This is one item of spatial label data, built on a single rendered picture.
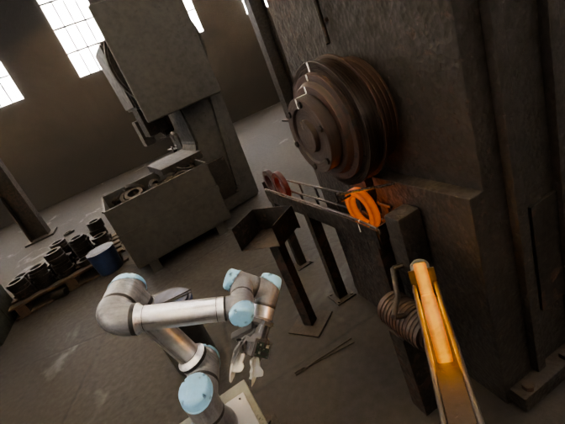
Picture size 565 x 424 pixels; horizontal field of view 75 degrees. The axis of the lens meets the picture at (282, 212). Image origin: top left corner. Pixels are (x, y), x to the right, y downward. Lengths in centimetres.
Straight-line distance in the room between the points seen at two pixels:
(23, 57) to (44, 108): 119
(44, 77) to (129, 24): 763
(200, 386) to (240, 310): 38
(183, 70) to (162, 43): 28
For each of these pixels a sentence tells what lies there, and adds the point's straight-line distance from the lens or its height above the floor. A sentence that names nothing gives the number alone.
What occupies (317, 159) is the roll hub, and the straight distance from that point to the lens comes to 140.
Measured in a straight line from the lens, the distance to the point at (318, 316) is 226.
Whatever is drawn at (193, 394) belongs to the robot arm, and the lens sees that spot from 141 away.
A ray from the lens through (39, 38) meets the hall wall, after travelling 1146.
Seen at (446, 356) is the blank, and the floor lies 71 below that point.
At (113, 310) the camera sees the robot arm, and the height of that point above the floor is 93.
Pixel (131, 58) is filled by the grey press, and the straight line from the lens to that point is 380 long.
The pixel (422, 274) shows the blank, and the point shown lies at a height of 78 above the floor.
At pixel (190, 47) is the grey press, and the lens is 395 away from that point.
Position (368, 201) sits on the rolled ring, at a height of 81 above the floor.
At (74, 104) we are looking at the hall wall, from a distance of 1126.
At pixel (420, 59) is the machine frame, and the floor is 126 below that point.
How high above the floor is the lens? 142
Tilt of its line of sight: 22 degrees down
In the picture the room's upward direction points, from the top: 22 degrees counter-clockwise
